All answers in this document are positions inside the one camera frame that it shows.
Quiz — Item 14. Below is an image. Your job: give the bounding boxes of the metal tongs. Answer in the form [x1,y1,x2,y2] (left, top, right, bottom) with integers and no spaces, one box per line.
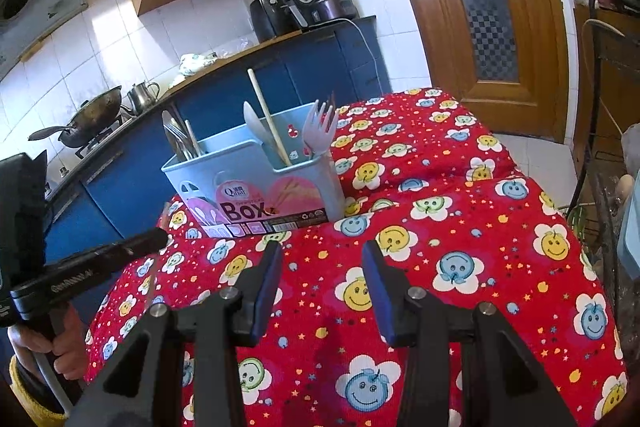
[161,109,201,160]

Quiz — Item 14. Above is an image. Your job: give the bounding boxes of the black metal wire rack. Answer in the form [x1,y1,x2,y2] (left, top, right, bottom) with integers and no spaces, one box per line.
[565,0,640,288]

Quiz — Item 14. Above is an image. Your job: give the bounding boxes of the pale plastic fork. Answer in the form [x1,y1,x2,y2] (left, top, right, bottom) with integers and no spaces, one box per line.
[301,101,338,160]

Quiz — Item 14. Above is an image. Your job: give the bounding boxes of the crumpled white cloth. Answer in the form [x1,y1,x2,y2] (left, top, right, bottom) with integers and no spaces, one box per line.
[167,52,218,90]

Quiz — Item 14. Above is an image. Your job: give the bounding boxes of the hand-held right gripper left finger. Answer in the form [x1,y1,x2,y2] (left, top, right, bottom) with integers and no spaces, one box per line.
[65,241,285,427]

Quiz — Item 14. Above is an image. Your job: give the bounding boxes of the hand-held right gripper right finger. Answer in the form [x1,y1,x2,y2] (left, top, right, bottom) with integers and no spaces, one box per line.
[361,240,583,427]

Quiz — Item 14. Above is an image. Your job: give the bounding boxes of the person's left forearm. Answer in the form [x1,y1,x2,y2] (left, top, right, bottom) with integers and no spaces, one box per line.
[7,352,71,423]

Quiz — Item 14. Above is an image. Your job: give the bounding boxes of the metal kettle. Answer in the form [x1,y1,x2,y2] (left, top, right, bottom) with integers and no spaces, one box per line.
[126,80,161,114]

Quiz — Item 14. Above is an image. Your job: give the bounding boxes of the black air fryer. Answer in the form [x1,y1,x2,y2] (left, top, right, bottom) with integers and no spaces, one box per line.
[249,0,301,42]

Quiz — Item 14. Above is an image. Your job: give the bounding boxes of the blue kitchen counter cabinet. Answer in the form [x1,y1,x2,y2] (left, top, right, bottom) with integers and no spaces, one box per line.
[45,16,393,323]

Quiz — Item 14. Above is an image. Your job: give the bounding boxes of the beige plastic spoon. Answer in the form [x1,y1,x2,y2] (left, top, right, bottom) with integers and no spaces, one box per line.
[243,101,273,148]

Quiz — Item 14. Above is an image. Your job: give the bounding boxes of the dark wok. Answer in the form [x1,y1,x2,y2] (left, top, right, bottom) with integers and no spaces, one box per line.
[27,87,123,148]

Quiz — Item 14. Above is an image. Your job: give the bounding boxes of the light blue utensil box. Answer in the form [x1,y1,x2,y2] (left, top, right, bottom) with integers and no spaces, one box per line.
[161,101,346,238]

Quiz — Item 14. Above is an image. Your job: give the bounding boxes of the person's left hand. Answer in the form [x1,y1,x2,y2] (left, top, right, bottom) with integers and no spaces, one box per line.
[10,302,89,388]

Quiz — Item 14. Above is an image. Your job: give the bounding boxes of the gas stove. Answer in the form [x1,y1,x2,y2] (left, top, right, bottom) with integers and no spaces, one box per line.
[75,114,138,160]

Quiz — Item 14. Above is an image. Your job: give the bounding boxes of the wooden door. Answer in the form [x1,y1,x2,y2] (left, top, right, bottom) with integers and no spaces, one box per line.
[370,0,571,142]

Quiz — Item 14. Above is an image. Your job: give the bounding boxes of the white power cable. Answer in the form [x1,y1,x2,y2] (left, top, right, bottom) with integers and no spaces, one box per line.
[345,18,388,92]

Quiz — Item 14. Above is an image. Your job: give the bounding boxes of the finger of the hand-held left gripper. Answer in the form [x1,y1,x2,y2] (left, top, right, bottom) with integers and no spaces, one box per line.
[90,227,169,267]

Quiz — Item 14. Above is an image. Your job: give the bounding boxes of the wooden chopstick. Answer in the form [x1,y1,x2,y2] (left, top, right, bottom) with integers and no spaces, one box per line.
[247,68,293,168]
[184,119,207,156]

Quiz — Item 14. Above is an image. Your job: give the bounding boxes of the red smiley flower tablecloth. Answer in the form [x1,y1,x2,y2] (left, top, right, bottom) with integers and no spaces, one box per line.
[82,87,628,427]

